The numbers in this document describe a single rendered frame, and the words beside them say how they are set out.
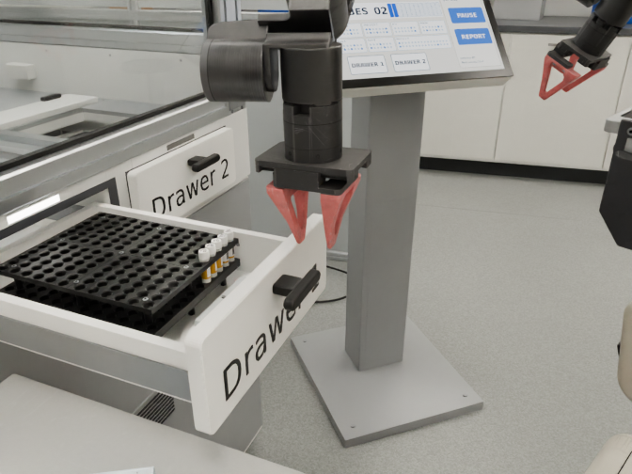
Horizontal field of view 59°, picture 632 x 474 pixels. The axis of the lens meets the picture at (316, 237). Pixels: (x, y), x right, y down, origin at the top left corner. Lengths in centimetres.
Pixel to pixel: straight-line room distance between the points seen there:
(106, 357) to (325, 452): 112
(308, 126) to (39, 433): 43
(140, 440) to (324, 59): 43
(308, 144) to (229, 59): 10
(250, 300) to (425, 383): 132
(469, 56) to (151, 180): 87
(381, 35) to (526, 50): 217
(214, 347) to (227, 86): 24
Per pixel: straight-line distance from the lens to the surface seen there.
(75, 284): 66
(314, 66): 51
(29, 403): 74
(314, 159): 53
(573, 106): 360
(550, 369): 206
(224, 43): 54
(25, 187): 78
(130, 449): 65
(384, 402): 175
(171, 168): 96
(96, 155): 85
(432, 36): 146
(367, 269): 163
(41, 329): 65
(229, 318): 52
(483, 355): 204
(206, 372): 51
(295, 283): 59
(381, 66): 135
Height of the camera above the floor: 121
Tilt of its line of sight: 26 degrees down
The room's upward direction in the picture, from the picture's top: straight up
